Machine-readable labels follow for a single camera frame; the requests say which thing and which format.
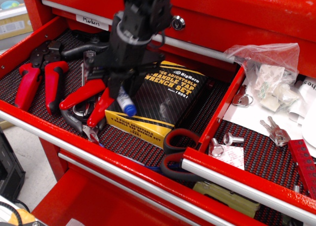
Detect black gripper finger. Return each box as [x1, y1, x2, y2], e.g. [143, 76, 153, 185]
[107, 75, 124, 99]
[127, 72, 147, 97]

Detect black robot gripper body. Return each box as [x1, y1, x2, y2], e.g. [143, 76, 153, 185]
[87, 3, 165, 80]

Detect blue whiteboard marker pen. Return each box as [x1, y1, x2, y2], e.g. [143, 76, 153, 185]
[117, 86, 137, 117]

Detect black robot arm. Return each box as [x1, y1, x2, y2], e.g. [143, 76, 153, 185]
[87, 0, 172, 99]

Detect silver drawer lock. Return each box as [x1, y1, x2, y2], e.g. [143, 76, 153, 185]
[171, 15, 186, 31]

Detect large open red drawer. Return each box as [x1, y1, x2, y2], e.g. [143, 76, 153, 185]
[0, 15, 316, 226]

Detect small open red drawer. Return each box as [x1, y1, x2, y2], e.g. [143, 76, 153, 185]
[182, 69, 316, 226]

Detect black yellow wrench tap box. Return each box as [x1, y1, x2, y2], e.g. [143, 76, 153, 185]
[105, 61, 208, 148]

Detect silver utility knife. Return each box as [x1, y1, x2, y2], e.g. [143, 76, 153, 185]
[81, 50, 96, 86]

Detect red tool chest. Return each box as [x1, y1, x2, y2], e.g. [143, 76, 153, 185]
[0, 0, 316, 226]

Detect black spring clamp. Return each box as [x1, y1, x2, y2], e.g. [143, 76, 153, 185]
[61, 30, 110, 61]

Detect white markers label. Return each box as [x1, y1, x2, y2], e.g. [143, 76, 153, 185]
[76, 14, 109, 31]

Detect red grey scissors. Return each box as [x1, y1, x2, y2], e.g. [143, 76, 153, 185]
[160, 128, 204, 182]

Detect red black crimping pliers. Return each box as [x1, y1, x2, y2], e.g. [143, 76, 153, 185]
[14, 40, 69, 114]

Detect cardboard box on shelf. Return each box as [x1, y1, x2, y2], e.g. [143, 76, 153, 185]
[0, 14, 33, 39]

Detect silver thumb bolt upper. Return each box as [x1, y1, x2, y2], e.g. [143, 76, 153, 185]
[223, 132, 244, 146]

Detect white desiccant packet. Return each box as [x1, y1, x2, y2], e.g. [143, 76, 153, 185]
[217, 145, 244, 170]

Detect clear plastic bag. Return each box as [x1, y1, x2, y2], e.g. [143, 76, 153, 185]
[224, 43, 300, 112]

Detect black box on floor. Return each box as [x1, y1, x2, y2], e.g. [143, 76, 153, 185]
[0, 129, 26, 201]

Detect silver key bunch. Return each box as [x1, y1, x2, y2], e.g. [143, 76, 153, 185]
[260, 116, 291, 149]

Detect white paper sheet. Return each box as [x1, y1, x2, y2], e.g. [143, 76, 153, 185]
[224, 76, 316, 157]

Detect olive green tool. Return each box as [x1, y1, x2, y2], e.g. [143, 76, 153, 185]
[193, 182, 261, 218]

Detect red drill bit holder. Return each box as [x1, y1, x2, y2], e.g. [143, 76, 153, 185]
[288, 139, 316, 199]

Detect red handled wire stripper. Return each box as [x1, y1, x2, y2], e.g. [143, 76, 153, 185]
[59, 79, 114, 128]

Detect grey handled small pliers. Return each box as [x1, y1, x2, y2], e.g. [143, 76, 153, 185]
[60, 96, 106, 147]

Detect silver key with ring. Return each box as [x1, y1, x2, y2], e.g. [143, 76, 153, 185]
[232, 84, 254, 108]

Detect black cable loop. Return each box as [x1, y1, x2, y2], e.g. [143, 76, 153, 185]
[0, 199, 33, 226]

